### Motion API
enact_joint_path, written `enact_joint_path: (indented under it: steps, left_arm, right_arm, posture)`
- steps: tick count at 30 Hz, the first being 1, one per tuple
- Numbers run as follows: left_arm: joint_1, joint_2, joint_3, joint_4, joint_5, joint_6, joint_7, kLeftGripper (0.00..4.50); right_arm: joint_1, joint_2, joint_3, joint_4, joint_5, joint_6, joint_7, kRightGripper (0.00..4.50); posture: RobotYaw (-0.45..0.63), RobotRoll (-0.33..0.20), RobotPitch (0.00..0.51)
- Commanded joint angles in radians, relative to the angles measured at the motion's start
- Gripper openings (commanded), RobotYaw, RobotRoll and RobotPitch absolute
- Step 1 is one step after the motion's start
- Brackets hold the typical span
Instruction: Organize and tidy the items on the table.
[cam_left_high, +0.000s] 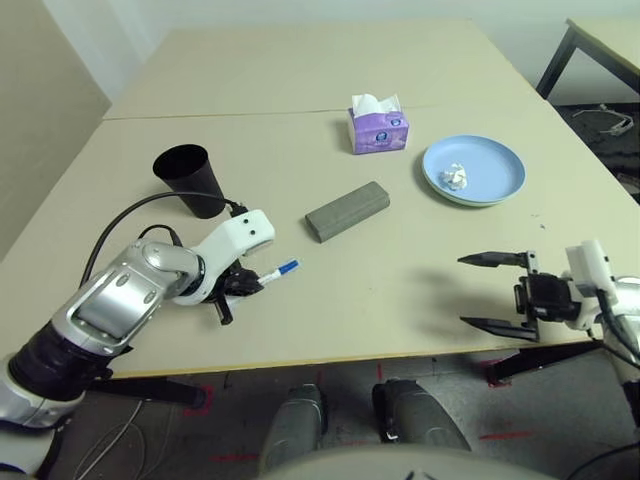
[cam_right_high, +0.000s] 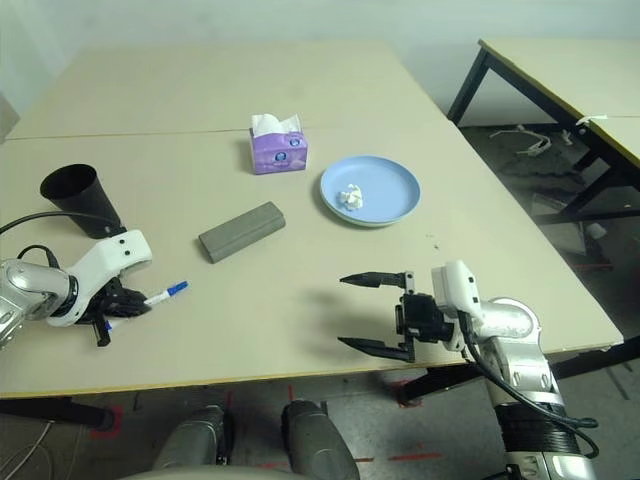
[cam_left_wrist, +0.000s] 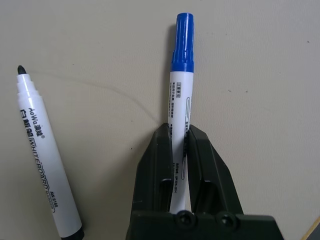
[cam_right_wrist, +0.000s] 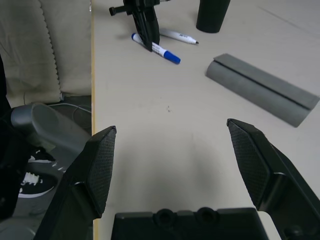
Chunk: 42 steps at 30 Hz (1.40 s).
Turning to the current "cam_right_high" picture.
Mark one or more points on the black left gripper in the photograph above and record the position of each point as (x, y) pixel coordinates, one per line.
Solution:
(107, 305)

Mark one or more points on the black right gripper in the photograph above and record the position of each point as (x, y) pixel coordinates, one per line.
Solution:
(425, 320)

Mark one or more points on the white marker blue cap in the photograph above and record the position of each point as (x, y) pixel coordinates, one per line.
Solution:
(172, 290)

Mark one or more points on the white paper ball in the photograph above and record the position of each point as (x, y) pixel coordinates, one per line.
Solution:
(350, 196)

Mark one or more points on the grey glasses case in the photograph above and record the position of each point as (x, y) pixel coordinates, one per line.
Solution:
(240, 232)

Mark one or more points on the blue plastic plate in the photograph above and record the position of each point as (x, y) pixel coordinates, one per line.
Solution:
(390, 185)

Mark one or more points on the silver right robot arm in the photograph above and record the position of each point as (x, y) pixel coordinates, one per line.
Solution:
(520, 350)

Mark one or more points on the black plastic cup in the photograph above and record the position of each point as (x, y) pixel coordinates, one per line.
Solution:
(75, 192)

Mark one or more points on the grey right robot leg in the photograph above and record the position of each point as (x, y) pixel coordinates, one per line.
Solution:
(315, 440)

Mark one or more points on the grey robot leg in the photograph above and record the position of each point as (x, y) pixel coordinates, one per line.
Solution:
(195, 440)
(315, 440)

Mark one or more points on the grey left robot leg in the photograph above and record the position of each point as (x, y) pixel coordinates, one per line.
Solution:
(195, 440)

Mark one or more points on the beige robot torso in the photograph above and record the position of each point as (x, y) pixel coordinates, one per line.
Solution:
(210, 474)

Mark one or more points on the purple tissue box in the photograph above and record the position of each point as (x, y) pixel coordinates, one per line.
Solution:
(277, 155)

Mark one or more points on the white plastic floor scrap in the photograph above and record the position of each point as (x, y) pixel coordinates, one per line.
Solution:
(532, 149)

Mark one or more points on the small white floor object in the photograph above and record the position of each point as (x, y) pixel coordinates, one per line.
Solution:
(597, 231)

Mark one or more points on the white tag on side table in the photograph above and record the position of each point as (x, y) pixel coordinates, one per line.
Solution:
(592, 119)

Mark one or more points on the beige side table black legs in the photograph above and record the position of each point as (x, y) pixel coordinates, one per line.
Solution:
(575, 70)

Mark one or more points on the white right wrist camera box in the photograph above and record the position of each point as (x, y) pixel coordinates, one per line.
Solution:
(457, 287)

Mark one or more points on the black table frame beam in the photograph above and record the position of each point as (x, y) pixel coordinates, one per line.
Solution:
(450, 382)
(50, 410)

